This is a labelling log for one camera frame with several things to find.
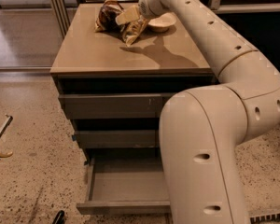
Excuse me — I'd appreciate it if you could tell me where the white paper bowl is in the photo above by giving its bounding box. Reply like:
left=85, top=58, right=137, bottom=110
left=147, top=13, right=176, bottom=33

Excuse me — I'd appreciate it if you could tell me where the grey drawer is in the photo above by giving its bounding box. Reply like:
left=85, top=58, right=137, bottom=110
left=59, top=93, right=173, bottom=119
left=77, top=155, right=170, bottom=215
left=73, top=130, right=160, bottom=149

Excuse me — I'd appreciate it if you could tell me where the metal stand leg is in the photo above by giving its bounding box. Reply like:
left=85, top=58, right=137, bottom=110
left=0, top=115, right=13, bottom=159

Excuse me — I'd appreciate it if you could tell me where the grey top drawer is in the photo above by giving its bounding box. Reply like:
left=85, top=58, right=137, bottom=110
left=59, top=93, right=173, bottom=119

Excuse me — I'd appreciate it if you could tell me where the metal window frame post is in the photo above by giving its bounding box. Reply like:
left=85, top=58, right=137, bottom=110
left=50, top=0, right=70, bottom=37

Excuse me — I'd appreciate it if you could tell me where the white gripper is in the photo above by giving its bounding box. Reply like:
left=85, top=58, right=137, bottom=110
left=115, top=0, right=169, bottom=25

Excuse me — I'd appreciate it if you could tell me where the grey drawer cabinet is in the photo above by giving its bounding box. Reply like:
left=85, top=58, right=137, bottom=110
left=50, top=4, right=217, bottom=158

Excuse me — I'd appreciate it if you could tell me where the black object bottom edge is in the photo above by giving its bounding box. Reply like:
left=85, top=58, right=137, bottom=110
left=52, top=210, right=65, bottom=224

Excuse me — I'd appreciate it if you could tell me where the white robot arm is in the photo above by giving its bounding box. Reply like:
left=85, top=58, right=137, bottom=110
left=116, top=0, right=280, bottom=224

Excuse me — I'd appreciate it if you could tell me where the grey bottom drawer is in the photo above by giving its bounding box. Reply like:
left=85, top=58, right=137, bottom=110
left=77, top=155, right=170, bottom=215

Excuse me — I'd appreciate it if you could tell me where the brown chip bag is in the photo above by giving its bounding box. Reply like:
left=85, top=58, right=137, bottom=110
left=94, top=0, right=148, bottom=47

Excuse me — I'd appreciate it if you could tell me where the grey middle drawer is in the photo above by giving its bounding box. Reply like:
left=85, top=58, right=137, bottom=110
left=73, top=130, right=160, bottom=149

